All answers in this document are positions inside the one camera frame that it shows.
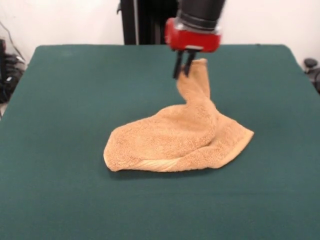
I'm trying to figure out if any tan terry towel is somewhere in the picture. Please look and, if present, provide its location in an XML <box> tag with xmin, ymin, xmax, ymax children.
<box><xmin>102</xmin><ymin>58</ymin><xmax>255</xmax><ymax>173</ymax></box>

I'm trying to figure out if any black coiled cable bundle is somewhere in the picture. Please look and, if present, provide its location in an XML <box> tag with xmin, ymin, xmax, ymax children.
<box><xmin>0</xmin><ymin>53</ymin><xmax>27</xmax><ymax>104</ymax></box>

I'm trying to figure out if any dark green table cloth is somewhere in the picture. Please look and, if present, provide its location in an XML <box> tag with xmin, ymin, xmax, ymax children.
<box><xmin>0</xmin><ymin>43</ymin><xmax>320</xmax><ymax>240</ymax></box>

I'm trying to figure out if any thin grey cable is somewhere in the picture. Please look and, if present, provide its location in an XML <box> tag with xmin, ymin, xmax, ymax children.
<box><xmin>0</xmin><ymin>21</ymin><xmax>26</xmax><ymax>61</ymax></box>

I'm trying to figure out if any black box device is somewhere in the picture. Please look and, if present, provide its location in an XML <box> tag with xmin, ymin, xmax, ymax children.
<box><xmin>0</xmin><ymin>38</ymin><xmax>6</xmax><ymax>76</ymax></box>

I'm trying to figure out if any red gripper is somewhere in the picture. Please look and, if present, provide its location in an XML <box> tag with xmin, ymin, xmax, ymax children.
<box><xmin>164</xmin><ymin>17</ymin><xmax>223</xmax><ymax>80</ymax></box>

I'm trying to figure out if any black upright stand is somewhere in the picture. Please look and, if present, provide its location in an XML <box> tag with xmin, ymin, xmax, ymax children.
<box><xmin>116</xmin><ymin>0</ymin><xmax>181</xmax><ymax>46</ymax></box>

